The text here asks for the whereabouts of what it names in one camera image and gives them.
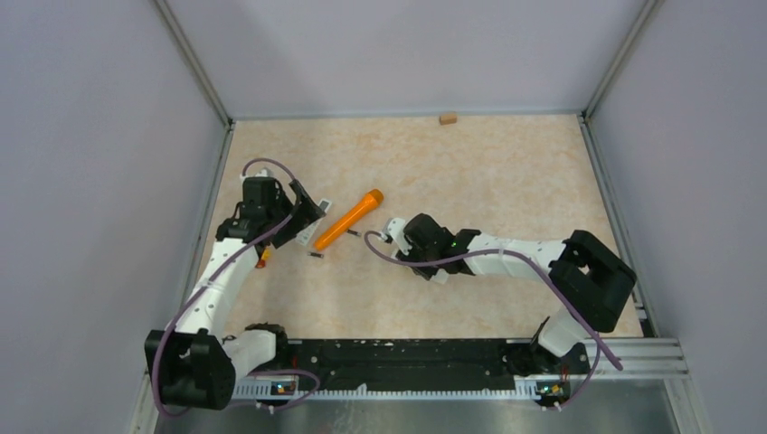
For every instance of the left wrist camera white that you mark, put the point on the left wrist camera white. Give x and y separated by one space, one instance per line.
263 172

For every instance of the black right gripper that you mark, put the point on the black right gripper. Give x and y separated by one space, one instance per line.
428 272

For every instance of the small brown wooden block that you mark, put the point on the small brown wooden block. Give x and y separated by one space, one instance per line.
448 118

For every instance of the yellow red toy truck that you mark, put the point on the yellow red toy truck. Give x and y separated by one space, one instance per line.
263 258

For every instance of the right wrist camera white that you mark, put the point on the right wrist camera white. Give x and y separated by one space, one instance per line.
393 232

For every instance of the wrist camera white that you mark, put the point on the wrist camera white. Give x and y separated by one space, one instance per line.
263 172
393 232

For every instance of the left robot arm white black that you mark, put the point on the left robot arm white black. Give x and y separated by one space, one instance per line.
190 362

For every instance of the small white remote control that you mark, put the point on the small white remote control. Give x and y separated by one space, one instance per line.
305 236

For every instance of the white slotted cable duct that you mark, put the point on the white slotted cable duct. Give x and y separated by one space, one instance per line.
292 387

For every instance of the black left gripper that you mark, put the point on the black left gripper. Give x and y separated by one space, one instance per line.
307 213

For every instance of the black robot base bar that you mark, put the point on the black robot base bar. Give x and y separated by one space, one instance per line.
425 365

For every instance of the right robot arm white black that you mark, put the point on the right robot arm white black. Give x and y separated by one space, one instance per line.
590 280

